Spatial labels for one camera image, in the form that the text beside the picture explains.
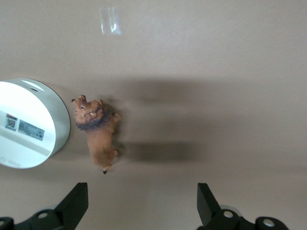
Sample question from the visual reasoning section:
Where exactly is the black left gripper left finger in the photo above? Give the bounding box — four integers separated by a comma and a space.
14, 182, 89, 230

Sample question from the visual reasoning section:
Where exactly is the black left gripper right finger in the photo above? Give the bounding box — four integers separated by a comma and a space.
197, 183, 257, 230

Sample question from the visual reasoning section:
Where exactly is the brown lion statue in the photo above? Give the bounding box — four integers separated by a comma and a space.
71, 94, 122, 175

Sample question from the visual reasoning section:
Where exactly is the white round desk lamp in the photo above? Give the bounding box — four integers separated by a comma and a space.
0, 78, 72, 170

